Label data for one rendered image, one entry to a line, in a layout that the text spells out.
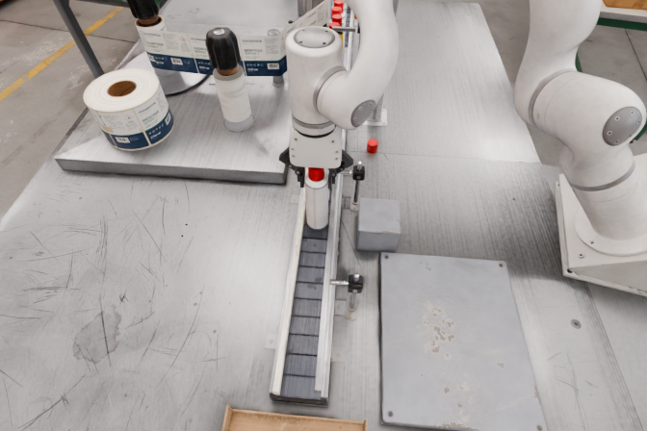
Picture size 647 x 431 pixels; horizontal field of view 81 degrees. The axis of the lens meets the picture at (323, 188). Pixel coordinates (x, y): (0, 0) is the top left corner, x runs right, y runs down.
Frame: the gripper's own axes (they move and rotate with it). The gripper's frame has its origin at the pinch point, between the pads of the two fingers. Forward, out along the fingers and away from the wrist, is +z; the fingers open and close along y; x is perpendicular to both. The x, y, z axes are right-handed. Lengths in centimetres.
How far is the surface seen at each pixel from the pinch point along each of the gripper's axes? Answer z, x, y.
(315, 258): 18.2, 9.0, -0.3
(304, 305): 18.2, 20.5, 0.8
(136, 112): 6, -24, 51
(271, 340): 22.7, 26.9, 7.5
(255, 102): 18, -47, 25
